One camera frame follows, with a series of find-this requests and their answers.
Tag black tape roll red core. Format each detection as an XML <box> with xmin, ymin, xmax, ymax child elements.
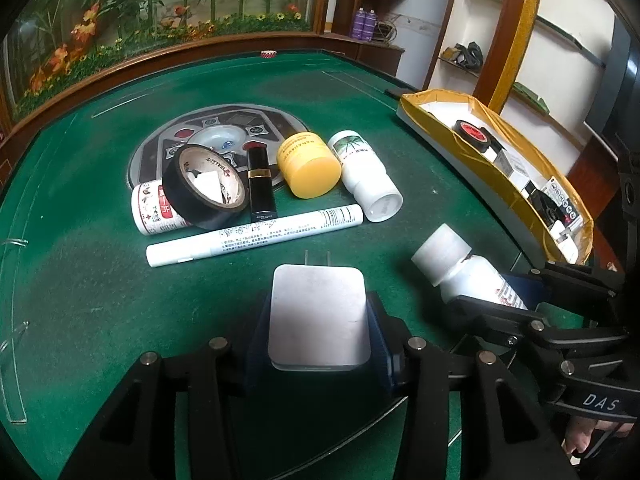
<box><xmin>454</xmin><ymin>119</ymin><xmax>496</xmax><ymax>150</ymax></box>

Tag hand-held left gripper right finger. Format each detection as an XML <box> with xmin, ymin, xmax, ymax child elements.
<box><xmin>367</xmin><ymin>291</ymin><xmax>576</xmax><ymax>480</ymax></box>

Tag curved wooden cabinet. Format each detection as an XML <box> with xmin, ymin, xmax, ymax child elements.
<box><xmin>0</xmin><ymin>30</ymin><xmax>406</xmax><ymax>153</ymax></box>

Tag artificial flower bamboo display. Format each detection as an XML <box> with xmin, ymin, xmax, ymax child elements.
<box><xmin>2</xmin><ymin>0</ymin><xmax>326</xmax><ymax>122</ymax></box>

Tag white bottle green leaf label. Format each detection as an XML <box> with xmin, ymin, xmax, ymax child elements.
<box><xmin>327</xmin><ymin>130</ymin><xmax>404</xmax><ymax>223</ymax></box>

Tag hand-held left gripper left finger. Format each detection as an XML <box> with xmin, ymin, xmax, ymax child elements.
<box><xmin>60</xmin><ymin>294</ymin><xmax>274</xmax><ymax>480</ymax></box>

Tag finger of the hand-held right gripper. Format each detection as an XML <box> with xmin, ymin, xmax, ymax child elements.
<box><xmin>499</xmin><ymin>266</ymin><xmax>627</xmax><ymax>330</ymax></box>
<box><xmin>451</xmin><ymin>295</ymin><xmax>640</xmax><ymax>419</ymax></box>

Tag white pill bottle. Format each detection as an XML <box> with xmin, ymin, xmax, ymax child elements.
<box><xmin>411</xmin><ymin>223</ymin><xmax>531</xmax><ymax>311</ymax></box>

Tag black bag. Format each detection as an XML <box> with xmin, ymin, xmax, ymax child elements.
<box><xmin>452</xmin><ymin>41</ymin><xmax>484</xmax><ymax>68</ymax></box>

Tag green flat box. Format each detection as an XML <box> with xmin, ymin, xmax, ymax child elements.
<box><xmin>515</xmin><ymin>82</ymin><xmax>549</xmax><ymax>111</ymax></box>

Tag gold trimmed wooden pillar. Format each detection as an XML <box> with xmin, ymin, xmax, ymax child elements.
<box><xmin>475</xmin><ymin>0</ymin><xmax>546</xmax><ymax>111</ymax></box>

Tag white foam tray yellow tape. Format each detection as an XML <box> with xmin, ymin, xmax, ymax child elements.
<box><xmin>396</xmin><ymin>88</ymin><xmax>595</xmax><ymax>266</ymax></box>

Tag white package black icons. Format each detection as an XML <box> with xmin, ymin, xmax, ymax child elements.
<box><xmin>545</xmin><ymin>176</ymin><xmax>585</xmax><ymax>228</ymax></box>

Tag yellow plastic jar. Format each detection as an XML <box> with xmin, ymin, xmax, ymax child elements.
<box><xmin>276</xmin><ymin>131</ymin><xmax>342</xmax><ymax>199</ymax></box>

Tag black tape roll white core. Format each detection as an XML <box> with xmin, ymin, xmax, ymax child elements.
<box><xmin>162</xmin><ymin>144</ymin><xmax>249</xmax><ymax>231</ymax></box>

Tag black lipstick gold band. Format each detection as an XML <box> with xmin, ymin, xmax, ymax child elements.
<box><xmin>246</xmin><ymin>141</ymin><xmax>277</xmax><ymax>221</ymax></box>

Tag white bottle red label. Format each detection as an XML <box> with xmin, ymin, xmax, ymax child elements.
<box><xmin>131</xmin><ymin>181</ymin><xmax>196</xmax><ymax>237</ymax></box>

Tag curved glass wall shelf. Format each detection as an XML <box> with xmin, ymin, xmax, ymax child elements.
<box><xmin>535</xmin><ymin>15</ymin><xmax>608</xmax><ymax>69</ymax></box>
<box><xmin>439</xmin><ymin>54</ymin><xmax>482</xmax><ymax>79</ymax></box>
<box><xmin>511</xmin><ymin>81</ymin><xmax>552</xmax><ymax>112</ymax></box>

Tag person's right hand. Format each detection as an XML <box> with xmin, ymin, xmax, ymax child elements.
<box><xmin>567</xmin><ymin>416</ymin><xmax>636</xmax><ymax>461</ymax></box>

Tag white marker pen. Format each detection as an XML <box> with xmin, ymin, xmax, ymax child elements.
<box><xmin>146</xmin><ymin>204</ymin><xmax>363</xmax><ymax>268</ymax></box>

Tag round table control panel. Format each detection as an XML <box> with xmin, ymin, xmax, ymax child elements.
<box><xmin>127</xmin><ymin>106</ymin><xmax>309</xmax><ymax>196</ymax></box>

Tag black flat television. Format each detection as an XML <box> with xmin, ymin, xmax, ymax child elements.
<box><xmin>585</xmin><ymin>7</ymin><xmax>640</xmax><ymax>153</ymax></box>

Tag reddish wooden tv cabinet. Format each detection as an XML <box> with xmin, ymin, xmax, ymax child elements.
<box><xmin>570</xmin><ymin>125</ymin><xmax>621</xmax><ymax>187</ymax></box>

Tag white plug charger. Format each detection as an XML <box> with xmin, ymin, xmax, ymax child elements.
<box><xmin>267</xmin><ymin>250</ymin><xmax>372</xmax><ymax>372</ymax></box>

